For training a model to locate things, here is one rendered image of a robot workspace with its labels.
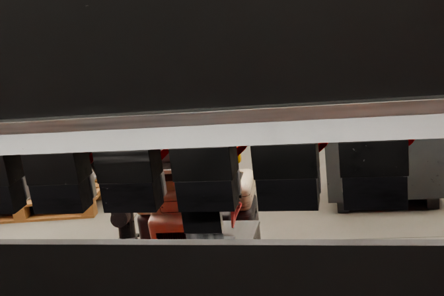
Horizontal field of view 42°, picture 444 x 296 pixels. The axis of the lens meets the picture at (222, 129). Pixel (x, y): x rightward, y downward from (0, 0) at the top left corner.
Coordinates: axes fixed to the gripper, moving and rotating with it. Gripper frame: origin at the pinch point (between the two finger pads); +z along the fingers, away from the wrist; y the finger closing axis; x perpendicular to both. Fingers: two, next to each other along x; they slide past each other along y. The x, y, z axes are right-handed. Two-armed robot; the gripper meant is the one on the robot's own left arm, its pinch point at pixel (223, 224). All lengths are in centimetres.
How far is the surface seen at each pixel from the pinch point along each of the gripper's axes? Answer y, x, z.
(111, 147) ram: -19.6, -35.0, -17.3
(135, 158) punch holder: -13.9, -33.4, -14.3
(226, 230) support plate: 0.1, 3.8, 1.4
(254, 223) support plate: 7.7, 7.9, -0.7
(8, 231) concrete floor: -223, 229, -14
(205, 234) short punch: 0.0, -19.1, 3.6
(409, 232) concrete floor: 67, 224, -7
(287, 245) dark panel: 28, -77, 8
